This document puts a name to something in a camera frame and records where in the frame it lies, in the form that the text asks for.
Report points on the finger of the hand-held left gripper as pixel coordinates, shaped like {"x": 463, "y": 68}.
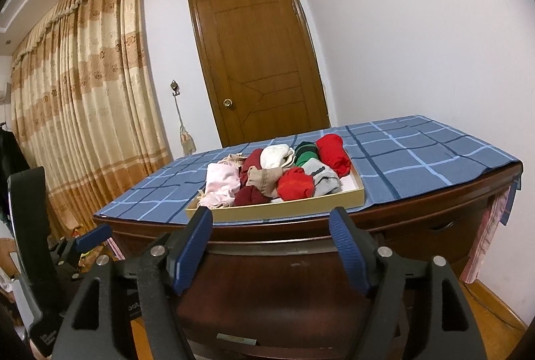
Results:
{"x": 96, "y": 236}

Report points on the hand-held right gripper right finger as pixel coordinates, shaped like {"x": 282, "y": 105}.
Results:
{"x": 351, "y": 251}

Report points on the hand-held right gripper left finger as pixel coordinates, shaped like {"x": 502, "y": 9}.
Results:
{"x": 190, "y": 251}

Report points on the shallow cardboard tray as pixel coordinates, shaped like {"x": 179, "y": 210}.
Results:
{"x": 292, "y": 209}

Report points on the grey underwear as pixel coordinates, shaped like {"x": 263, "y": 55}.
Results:
{"x": 324, "y": 180}

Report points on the pale pink underwear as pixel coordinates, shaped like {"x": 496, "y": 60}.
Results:
{"x": 221, "y": 180}

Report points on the wide wooden drawer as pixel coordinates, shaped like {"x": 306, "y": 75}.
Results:
{"x": 284, "y": 293}

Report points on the dark red underwear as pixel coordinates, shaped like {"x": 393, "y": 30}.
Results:
{"x": 250, "y": 197}

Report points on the bright red underwear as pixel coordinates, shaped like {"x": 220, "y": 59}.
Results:
{"x": 294, "y": 184}
{"x": 332, "y": 151}

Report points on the beige patterned underwear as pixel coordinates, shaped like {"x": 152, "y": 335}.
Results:
{"x": 234, "y": 159}

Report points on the tan underwear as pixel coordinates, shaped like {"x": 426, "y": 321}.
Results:
{"x": 263, "y": 178}

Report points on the green navy striped underwear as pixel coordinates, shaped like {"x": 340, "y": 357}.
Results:
{"x": 307, "y": 155}

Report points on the cream underwear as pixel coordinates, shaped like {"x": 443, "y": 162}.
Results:
{"x": 273, "y": 155}

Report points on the small wooden side drawer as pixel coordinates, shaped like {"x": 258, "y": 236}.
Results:
{"x": 434, "y": 232}

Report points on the dark wooden desk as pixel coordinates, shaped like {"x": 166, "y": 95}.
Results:
{"x": 418, "y": 211}

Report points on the dark hanging clothes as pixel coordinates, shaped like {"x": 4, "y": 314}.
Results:
{"x": 12, "y": 163}

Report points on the beige curtain tassel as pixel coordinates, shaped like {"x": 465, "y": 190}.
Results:
{"x": 187, "y": 140}

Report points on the blue checked tablecloth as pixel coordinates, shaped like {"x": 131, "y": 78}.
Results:
{"x": 418, "y": 159}

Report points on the beige patterned curtain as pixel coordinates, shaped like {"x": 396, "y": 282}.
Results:
{"x": 83, "y": 92}

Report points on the brass door knob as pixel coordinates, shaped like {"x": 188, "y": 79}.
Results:
{"x": 227, "y": 102}

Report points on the brown wooden door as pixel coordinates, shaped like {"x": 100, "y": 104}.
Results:
{"x": 259, "y": 63}

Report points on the metal wall hook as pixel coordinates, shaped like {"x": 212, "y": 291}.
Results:
{"x": 174, "y": 86}

